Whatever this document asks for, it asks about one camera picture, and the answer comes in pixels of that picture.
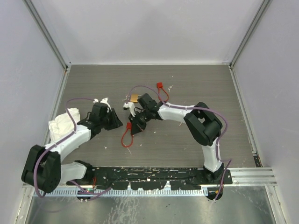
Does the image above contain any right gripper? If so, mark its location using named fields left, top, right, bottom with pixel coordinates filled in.
left=128, top=108, right=152, bottom=135

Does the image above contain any red cable padlock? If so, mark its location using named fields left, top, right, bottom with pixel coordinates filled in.
left=121, top=122, right=134, bottom=148
left=156, top=82, right=169, bottom=102

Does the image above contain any brass padlock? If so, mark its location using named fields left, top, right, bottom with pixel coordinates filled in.
left=122, top=94, right=140, bottom=103

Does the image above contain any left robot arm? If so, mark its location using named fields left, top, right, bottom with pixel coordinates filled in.
left=21, top=98, right=122, bottom=193

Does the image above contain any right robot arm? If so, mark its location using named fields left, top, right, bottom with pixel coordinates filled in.
left=124, top=93, right=224, bottom=184

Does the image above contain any white cloth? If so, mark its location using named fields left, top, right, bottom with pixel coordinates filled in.
left=48, top=108, right=80, bottom=147

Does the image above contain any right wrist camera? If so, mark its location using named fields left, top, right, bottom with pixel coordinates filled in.
left=123, top=102, right=136, bottom=117

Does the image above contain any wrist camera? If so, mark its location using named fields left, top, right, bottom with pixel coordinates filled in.
left=93, top=98, right=112, bottom=113
left=123, top=102, right=136, bottom=117

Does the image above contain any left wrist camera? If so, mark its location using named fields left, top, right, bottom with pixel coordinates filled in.
left=93, top=98, right=112, bottom=113

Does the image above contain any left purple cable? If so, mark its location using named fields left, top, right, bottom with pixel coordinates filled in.
left=34, top=98, right=99, bottom=198

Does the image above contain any purple cable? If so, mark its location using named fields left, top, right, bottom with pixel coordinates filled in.
left=129, top=85, right=232, bottom=201
left=34, top=98, right=99, bottom=198

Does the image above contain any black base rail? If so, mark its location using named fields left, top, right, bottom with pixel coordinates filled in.
left=75, top=167, right=233, bottom=190

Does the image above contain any slotted cable duct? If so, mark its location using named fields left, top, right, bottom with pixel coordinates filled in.
left=46, top=187, right=208, bottom=197

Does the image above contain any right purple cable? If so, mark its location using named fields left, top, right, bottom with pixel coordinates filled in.
left=129, top=85, right=232, bottom=201

